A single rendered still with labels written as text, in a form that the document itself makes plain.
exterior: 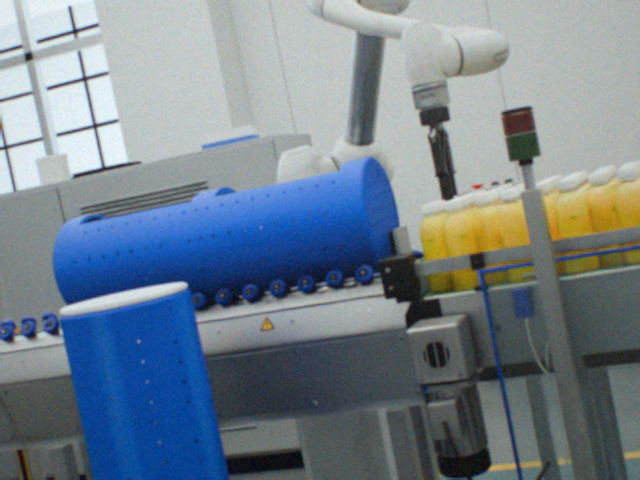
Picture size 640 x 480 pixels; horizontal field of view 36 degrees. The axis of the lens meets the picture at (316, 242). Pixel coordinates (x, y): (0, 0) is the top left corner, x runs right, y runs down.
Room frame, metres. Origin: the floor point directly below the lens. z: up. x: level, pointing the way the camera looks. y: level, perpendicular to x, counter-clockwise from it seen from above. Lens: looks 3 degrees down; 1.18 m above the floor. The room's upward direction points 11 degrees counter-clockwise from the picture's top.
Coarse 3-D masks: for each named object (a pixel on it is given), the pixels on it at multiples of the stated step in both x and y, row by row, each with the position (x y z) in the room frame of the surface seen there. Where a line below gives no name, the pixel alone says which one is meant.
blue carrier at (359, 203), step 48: (240, 192) 2.43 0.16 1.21; (288, 192) 2.36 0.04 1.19; (336, 192) 2.30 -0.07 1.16; (384, 192) 2.43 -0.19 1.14; (96, 240) 2.53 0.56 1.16; (144, 240) 2.47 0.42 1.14; (192, 240) 2.42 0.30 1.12; (240, 240) 2.37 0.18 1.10; (288, 240) 2.33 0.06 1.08; (336, 240) 2.29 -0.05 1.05; (384, 240) 2.36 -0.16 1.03; (96, 288) 2.53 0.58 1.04; (192, 288) 2.46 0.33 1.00; (240, 288) 2.45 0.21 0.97
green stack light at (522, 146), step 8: (512, 136) 1.88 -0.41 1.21; (520, 136) 1.87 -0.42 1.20; (528, 136) 1.87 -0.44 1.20; (536, 136) 1.88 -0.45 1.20; (512, 144) 1.88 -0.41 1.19; (520, 144) 1.88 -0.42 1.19; (528, 144) 1.87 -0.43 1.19; (536, 144) 1.88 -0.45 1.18; (512, 152) 1.89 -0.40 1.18; (520, 152) 1.88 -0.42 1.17; (528, 152) 1.87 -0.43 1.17; (536, 152) 1.88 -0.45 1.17; (512, 160) 1.89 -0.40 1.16
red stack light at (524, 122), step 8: (520, 112) 1.87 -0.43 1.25; (528, 112) 1.88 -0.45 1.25; (504, 120) 1.89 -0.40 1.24; (512, 120) 1.88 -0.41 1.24; (520, 120) 1.87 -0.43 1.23; (528, 120) 1.88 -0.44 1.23; (504, 128) 1.90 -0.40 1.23; (512, 128) 1.88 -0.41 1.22; (520, 128) 1.87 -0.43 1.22; (528, 128) 1.88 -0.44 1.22; (536, 128) 1.89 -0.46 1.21
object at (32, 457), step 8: (0, 272) 3.23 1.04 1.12; (0, 280) 3.22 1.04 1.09; (0, 288) 3.21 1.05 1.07; (0, 296) 3.20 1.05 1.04; (0, 304) 3.20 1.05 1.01; (0, 312) 3.19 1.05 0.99; (8, 312) 3.23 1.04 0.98; (0, 320) 3.18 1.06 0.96; (32, 448) 3.20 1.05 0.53; (16, 456) 3.20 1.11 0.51; (24, 456) 3.18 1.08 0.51; (32, 456) 3.19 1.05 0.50; (40, 456) 3.23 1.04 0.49; (16, 464) 3.20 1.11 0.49; (24, 464) 3.19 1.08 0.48; (32, 464) 3.19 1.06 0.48; (40, 464) 3.22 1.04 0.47; (24, 472) 3.19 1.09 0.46; (32, 472) 3.18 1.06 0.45; (40, 472) 3.21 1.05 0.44
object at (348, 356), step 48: (240, 336) 2.40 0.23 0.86; (288, 336) 2.35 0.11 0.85; (336, 336) 2.30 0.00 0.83; (384, 336) 2.27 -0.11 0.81; (0, 384) 2.66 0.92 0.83; (48, 384) 2.61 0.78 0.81; (240, 384) 2.44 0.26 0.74; (288, 384) 2.40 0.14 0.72; (336, 384) 2.36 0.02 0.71; (384, 384) 2.32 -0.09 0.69; (0, 432) 2.73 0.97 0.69; (48, 432) 2.68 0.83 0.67
